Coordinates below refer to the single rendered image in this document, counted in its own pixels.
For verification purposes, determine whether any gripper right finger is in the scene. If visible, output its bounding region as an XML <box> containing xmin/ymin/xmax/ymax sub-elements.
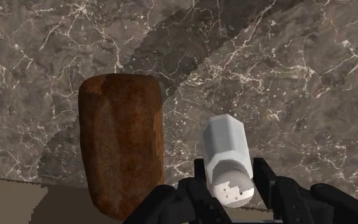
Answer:
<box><xmin>252</xmin><ymin>157</ymin><xmax>358</xmax><ymax>224</ymax></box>

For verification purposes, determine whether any white salt shaker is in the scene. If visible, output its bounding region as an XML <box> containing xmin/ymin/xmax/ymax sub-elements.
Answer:
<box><xmin>202</xmin><ymin>113</ymin><xmax>256</xmax><ymax>209</ymax></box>

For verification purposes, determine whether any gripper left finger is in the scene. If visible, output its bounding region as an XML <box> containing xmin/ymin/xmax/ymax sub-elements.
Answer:
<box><xmin>122</xmin><ymin>158</ymin><xmax>233</xmax><ymax>224</ymax></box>

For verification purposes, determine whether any brown bread loaf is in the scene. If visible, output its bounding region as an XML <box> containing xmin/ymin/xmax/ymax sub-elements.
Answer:
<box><xmin>78</xmin><ymin>73</ymin><xmax>165</xmax><ymax>221</ymax></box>

